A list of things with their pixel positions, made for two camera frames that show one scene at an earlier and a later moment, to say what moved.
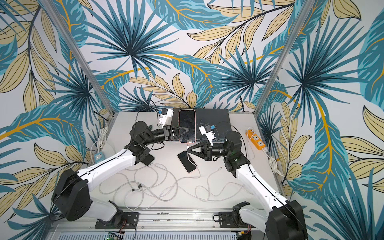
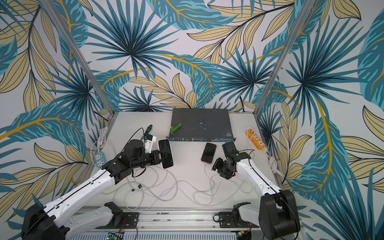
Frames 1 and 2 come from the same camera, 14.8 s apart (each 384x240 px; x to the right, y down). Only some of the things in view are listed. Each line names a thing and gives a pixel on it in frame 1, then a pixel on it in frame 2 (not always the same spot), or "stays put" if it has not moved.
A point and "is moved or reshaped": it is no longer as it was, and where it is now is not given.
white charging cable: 201,185 → 211,193
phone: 188,163 → 164,145
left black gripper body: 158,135 → 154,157
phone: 187,126 is moved or reshaped
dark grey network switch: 218,119 stays put
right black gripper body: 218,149 → 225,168
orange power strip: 255,139 stays put
